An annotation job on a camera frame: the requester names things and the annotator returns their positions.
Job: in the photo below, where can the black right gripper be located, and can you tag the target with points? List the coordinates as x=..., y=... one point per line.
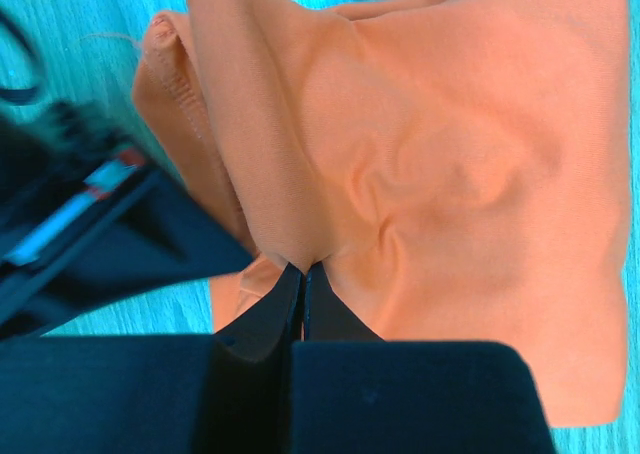
x=73, y=239

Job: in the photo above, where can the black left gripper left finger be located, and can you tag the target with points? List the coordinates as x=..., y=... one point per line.
x=221, y=393

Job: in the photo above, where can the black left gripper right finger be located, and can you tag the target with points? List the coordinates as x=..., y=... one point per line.
x=352, y=392

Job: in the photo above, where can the orange t shirt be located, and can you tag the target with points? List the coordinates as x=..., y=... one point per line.
x=460, y=167

